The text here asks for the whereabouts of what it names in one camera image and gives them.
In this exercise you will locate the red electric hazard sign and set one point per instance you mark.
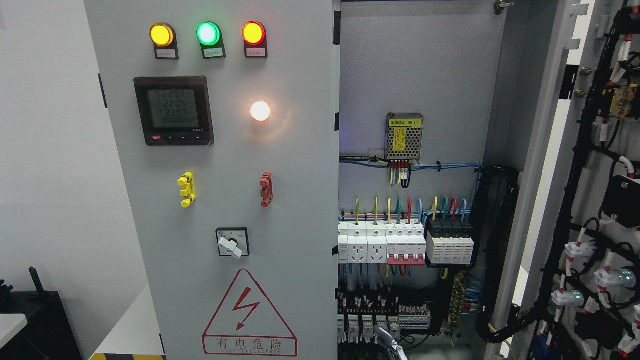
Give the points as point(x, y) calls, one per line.
point(246, 323)

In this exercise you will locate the yellow indicator light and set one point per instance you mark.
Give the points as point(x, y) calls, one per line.
point(162, 35)

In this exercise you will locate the perforated metal power supply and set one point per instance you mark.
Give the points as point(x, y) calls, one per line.
point(404, 135)

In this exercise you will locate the white rotary selector switch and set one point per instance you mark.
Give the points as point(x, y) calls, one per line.
point(233, 241)

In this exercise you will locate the black digital power meter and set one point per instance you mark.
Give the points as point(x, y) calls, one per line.
point(175, 110)

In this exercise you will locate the dark grey robot left hand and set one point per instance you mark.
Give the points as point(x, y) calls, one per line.
point(391, 345)

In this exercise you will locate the green indicator light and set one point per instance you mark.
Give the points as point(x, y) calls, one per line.
point(208, 34)

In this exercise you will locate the grey cabinet door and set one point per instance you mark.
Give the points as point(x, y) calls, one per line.
point(295, 71)
point(577, 211)

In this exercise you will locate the white glowing indicator lamp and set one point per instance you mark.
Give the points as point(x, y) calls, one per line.
point(260, 111)

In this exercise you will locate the red indicator light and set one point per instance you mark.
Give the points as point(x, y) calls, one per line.
point(253, 33)

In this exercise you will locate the red terminal post block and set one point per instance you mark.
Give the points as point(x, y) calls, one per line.
point(267, 189)

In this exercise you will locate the black surge protector modules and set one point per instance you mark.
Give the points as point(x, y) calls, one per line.
point(449, 242)

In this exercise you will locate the black box at left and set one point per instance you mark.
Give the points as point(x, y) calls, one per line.
point(47, 334)

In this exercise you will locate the yellow terminal post block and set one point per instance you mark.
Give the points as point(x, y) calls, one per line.
point(187, 189)

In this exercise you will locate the white socket breaker row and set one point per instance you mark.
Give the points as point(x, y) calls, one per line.
point(391, 242)

